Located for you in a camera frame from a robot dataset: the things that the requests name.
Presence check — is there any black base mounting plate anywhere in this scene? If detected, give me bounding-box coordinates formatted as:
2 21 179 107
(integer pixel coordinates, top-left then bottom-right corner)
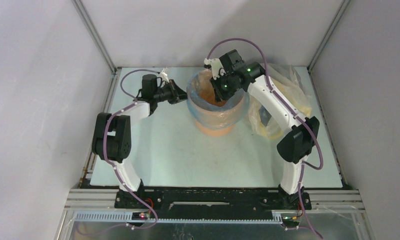
114 186 312 221

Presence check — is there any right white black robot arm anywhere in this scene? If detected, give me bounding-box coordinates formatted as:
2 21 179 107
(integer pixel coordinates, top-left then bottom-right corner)
204 49 320 209

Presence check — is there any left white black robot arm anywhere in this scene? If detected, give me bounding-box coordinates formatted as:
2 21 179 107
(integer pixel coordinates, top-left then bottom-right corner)
92 70 188 208

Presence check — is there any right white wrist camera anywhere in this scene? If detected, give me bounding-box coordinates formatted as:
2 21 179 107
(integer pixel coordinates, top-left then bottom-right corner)
204 58 226 80

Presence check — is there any aluminium corner post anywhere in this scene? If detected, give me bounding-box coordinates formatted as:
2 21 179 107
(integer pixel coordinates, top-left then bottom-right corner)
71 0 117 74
307 0 352 74

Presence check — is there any right aluminium corner post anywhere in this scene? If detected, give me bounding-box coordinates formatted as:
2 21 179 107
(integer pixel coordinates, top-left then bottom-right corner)
307 0 352 74

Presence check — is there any left aluminium corner post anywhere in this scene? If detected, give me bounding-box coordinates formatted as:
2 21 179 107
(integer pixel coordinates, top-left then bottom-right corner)
71 0 117 74

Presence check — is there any aluminium frame rail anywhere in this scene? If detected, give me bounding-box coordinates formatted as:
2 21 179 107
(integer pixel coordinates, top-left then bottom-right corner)
65 187 364 225

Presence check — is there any blue plastic trash bag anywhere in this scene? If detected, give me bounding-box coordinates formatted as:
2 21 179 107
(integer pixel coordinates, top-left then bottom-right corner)
186 68 250 131

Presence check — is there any orange plastic trash bin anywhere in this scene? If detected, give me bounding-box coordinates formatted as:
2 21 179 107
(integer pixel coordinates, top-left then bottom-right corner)
188 68 248 138

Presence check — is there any translucent yellowish plastic bag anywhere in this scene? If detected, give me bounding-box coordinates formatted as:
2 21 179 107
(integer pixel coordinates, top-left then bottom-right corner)
245 63 312 140

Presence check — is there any small red-lit circuit board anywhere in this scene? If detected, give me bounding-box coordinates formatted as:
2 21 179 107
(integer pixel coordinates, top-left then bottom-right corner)
132 212 150 221

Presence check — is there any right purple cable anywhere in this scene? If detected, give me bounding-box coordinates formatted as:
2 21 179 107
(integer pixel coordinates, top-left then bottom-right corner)
206 37 324 240

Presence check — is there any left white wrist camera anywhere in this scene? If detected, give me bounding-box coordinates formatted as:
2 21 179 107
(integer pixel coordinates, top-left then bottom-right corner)
158 67 170 84

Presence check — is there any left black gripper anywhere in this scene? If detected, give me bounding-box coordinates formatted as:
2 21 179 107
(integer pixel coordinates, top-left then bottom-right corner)
153 79 192 105

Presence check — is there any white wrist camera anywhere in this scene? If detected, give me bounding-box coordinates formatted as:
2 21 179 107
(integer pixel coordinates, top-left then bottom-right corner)
204 58 226 80
158 67 170 84

